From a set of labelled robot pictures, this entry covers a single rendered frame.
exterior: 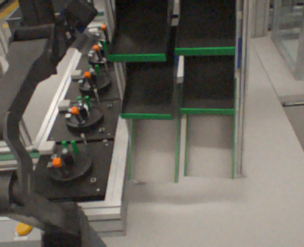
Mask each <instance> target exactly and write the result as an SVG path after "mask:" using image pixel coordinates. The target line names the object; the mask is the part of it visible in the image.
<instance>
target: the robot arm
mask: <svg viewBox="0 0 304 247"><path fill-rule="evenodd" d="M18 5H19V7H20V10H21V21H20V22H19V24H20V25H21V26H20V27H19V28H12V34H11V37H9V40H8V52H7V54H6V61H7V63H8V69H7V70H6V72H5V74H4V75H3V77H2V78H1V79H0V142H3V141H4V142H6V144H7V146H8V148H9V149H10V151H11V152H12V153H13V156H14V157H15V159H16V161H17V167H18V169H7V170H0V217H7V218H9V219H13V220H14V221H18V222H21V223H25V224H26V225H29V226H31V227H35V228H36V229H40V236H41V247H91V246H90V242H91V231H90V227H89V220H88V217H87V215H86V214H85V212H84V211H83V210H82V209H81V208H82V206H79V205H78V204H77V203H76V202H60V203H52V202H50V201H49V200H47V199H45V198H44V197H42V196H39V195H38V194H37V193H35V192H34V189H35V181H34V176H33V160H32V158H31V157H30V155H29V152H27V150H26V148H25V146H24V145H23V143H22V142H21V139H20V126H19V123H20V121H21V119H22V117H23V114H24V113H25V110H26V108H27V106H28V104H29V102H30V101H31V98H32V97H33V93H34V92H35V89H36V88H37V86H38V84H40V82H43V81H44V80H46V79H48V78H50V77H51V76H53V75H57V74H58V72H57V66H58V64H59V63H60V62H61V61H62V60H63V58H64V56H66V52H67V51H68V49H69V48H70V47H71V46H72V44H73V43H74V42H75V40H76V39H77V37H75V36H74V33H75V32H76V30H78V31H79V32H81V34H83V32H84V31H85V30H86V29H87V27H88V26H89V24H91V22H92V21H93V19H94V18H95V17H96V16H97V15H98V11H97V9H96V8H95V7H94V6H93V5H91V4H90V3H89V2H88V1H86V0H67V1H66V3H65V4H64V9H63V10H62V12H61V13H60V17H61V18H59V17H57V18H56V16H55V14H54V7H53V3H52V0H18ZM65 23H66V25H64V24H65ZM71 27H72V29H70V28H71ZM74 28H75V29H76V30H75V29H74Z"/></svg>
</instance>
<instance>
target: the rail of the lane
mask: <svg viewBox="0 0 304 247"><path fill-rule="evenodd" d="M60 202H73V199H72V198H71V199H62V200H52V203H60ZM77 204H78V205H79V206H82V208H81V209H82V210H83V211H84V212H85V214H86V215H87V217H88V220H89V225H90V226H91V227H93V229H94V230H95V231H96V233H97V234H98V235H99V237H125V236H127V219H126V217H125V214H124V208H123V205H122V201H121V200H118V201H101V202H83V203H77ZM0 221H14V220H13V219H9V218H7V217H0Z"/></svg>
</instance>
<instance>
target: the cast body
mask: <svg viewBox="0 0 304 247"><path fill-rule="evenodd" d="M74 29H75V28H74ZM75 30H76V29H75ZM74 36H75V37H77V39H76V40H75V42H74V43H73V44H72V46H71V47H70V48H73V49H77V51H78V52H79V53H83V54H87V53H88V52H89V51H90V50H91V48H92V46H93V45H94V44H95V43H96V42H97V39H96V38H95V37H94V36H93V35H92V34H91V32H89V30H88V29H86V30H85V31H84V32H83V34H81V32H79V31H78V30H76V32H75V33H74Z"/></svg>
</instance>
